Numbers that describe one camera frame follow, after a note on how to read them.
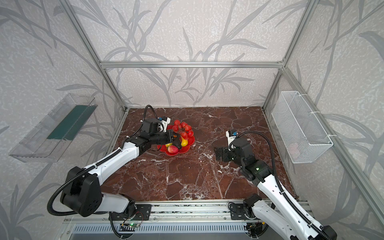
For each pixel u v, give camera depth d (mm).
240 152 547
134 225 704
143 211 732
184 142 958
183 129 864
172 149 913
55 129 668
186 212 753
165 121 767
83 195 417
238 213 730
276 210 466
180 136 858
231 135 642
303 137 615
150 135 654
